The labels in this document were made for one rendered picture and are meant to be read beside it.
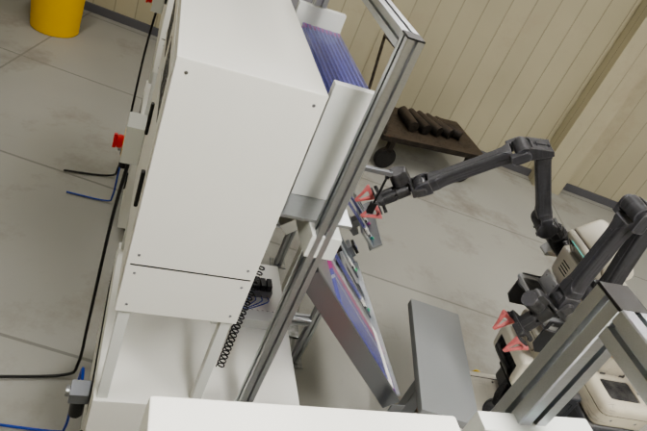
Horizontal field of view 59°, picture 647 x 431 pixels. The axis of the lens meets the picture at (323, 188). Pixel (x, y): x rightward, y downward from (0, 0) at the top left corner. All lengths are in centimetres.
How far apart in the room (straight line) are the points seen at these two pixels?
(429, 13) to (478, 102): 102
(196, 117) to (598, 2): 499
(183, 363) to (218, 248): 66
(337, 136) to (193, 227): 41
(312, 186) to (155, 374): 84
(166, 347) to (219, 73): 111
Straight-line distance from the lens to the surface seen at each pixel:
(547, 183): 225
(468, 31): 565
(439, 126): 517
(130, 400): 190
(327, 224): 137
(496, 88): 589
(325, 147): 141
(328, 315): 165
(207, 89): 119
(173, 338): 206
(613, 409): 258
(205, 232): 140
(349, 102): 136
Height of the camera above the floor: 217
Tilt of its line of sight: 30 degrees down
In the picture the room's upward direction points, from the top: 24 degrees clockwise
